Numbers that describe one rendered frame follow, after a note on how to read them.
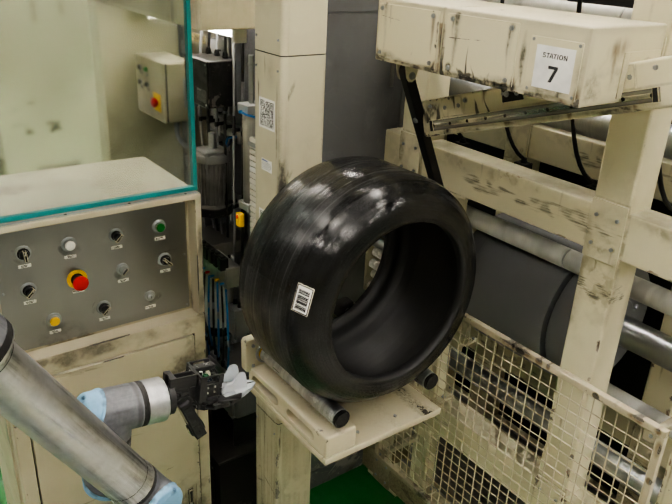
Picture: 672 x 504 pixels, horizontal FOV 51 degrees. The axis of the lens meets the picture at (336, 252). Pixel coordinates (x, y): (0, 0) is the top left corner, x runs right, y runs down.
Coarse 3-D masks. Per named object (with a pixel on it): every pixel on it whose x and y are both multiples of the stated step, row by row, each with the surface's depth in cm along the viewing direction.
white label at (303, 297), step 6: (300, 288) 142; (306, 288) 141; (300, 294) 142; (306, 294) 141; (312, 294) 141; (294, 300) 143; (300, 300) 142; (306, 300) 141; (294, 306) 143; (300, 306) 142; (306, 306) 141; (300, 312) 142; (306, 312) 142
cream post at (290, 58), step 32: (256, 0) 165; (288, 0) 157; (320, 0) 162; (256, 32) 168; (288, 32) 159; (320, 32) 165; (256, 64) 170; (288, 64) 163; (320, 64) 168; (256, 96) 174; (288, 96) 166; (320, 96) 171; (256, 128) 177; (288, 128) 169; (320, 128) 174; (256, 160) 180; (288, 160) 172; (320, 160) 178; (256, 192) 184; (256, 416) 212; (256, 448) 218; (288, 448) 209; (288, 480) 214
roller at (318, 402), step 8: (264, 352) 183; (264, 360) 183; (272, 360) 180; (272, 368) 180; (280, 368) 177; (280, 376) 178; (288, 376) 174; (296, 384) 172; (304, 392) 169; (312, 400) 167; (320, 400) 165; (328, 400) 164; (320, 408) 164; (328, 408) 162; (336, 408) 162; (328, 416) 162; (336, 416) 160; (344, 416) 161; (336, 424) 160; (344, 424) 162
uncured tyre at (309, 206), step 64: (320, 192) 150; (384, 192) 147; (448, 192) 159; (256, 256) 153; (320, 256) 142; (384, 256) 190; (448, 256) 180; (256, 320) 156; (320, 320) 145; (384, 320) 191; (448, 320) 171; (320, 384) 154; (384, 384) 164
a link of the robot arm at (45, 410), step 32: (0, 320) 95; (0, 352) 93; (0, 384) 96; (32, 384) 100; (32, 416) 102; (64, 416) 106; (96, 416) 115; (64, 448) 109; (96, 448) 113; (128, 448) 121; (96, 480) 116; (128, 480) 120; (160, 480) 128
